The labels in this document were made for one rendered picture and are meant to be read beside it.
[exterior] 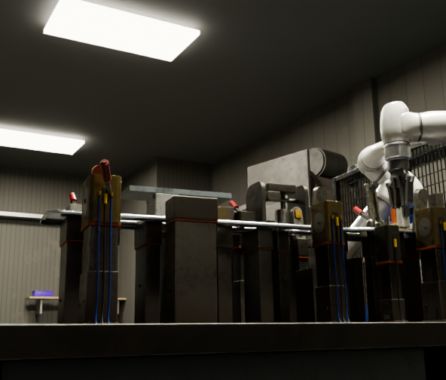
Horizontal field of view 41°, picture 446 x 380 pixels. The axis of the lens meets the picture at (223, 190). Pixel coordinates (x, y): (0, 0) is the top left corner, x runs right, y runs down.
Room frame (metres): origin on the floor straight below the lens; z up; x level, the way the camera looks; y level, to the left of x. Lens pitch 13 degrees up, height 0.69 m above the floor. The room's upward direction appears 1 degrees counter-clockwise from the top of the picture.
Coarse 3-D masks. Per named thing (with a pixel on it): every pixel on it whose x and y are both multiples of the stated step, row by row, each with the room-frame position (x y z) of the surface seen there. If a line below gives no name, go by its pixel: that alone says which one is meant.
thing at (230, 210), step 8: (232, 208) 1.99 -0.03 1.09; (232, 216) 1.99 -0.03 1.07; (232, 248) 2.00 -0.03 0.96; (232, 256) 2.00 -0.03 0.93; (232, 264) 2.00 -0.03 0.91; (232, 272) 1.99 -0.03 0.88; (232, 280) 1.99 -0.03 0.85; (232, 288) 1.99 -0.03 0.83; (232, 296) 1.99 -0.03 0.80; (232, 304) 1.99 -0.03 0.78; (232, 312) 1.99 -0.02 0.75; (232, 320) 1.99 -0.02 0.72
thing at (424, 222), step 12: (420, 216) 1.81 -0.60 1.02; (432, 216) 1.77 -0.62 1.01; (444, 216) 1.78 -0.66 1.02; (420, 228) 1.81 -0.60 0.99; (432, 228) 1.77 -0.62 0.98; (444, 228) 1.77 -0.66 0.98; (420, 240) 1.82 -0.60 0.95; (432, 240) 1.77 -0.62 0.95; (444, 240) 1.77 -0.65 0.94; (420, 252) 1.83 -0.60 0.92; (432, 252) 1.78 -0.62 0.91; (444, 252) 1.78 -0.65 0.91; (432, 264) 1.79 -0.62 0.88; (444, 264) 1.76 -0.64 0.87; (432, 276) 1.79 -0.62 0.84; (444, 276) 1.78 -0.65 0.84; (432, 288) 1.79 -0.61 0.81; (444, 288) 1.77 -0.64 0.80; (432, 300) 1.80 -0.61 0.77; (444, 300) 1.77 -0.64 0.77; (432, 312) 1.80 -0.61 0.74; (444, 312) 1.77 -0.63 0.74
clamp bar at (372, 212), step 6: (366, 186) 2.16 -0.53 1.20; (372, 186) 2.14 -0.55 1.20; (378, 186) 2.15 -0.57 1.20; (366, 192) 2.16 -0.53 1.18; (372, 192) 2.17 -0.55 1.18; (366, 198) 2.17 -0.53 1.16; (372, 198) 2.17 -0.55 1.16; (372, 204) 2.16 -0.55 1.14; (378, 204) 2.16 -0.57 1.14; (372, 210) 2.14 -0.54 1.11; (378, 210) 2.15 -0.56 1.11; (372, 216) 2.14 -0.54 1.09; (378, 216) 2.15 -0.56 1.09
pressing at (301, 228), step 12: (48, 216) 1.60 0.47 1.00; (60, 216) 1.60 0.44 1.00; (132, 216) 1.57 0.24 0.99; (144, 216) 1.59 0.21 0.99; (156, 216) 1.60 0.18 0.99; (120, 228) 1.75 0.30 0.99; (132, 228) 1.76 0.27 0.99; (240, 228) 1.84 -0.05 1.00; (252, 228) 1.83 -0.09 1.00; (276, 228) 1.85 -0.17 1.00; (288, 228) 1.84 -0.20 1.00; (300, 228) 1.85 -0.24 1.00; (348, 228) 1.83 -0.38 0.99; (360, 228) 1.84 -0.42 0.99; (372, 228) 1.84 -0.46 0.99; (348, 240) 2.06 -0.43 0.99; (360, 240) 2.08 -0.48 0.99
